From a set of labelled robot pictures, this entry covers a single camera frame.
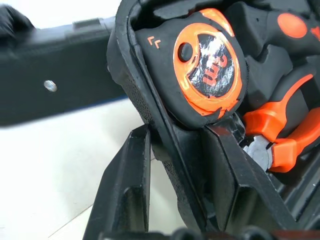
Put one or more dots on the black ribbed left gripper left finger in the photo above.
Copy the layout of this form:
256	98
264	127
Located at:
122	190

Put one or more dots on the black orange tape measure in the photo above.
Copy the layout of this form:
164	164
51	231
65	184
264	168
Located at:
212	72

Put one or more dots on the black tool case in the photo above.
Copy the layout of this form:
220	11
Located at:
75	70

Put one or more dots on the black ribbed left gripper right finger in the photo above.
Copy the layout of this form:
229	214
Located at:
240	190

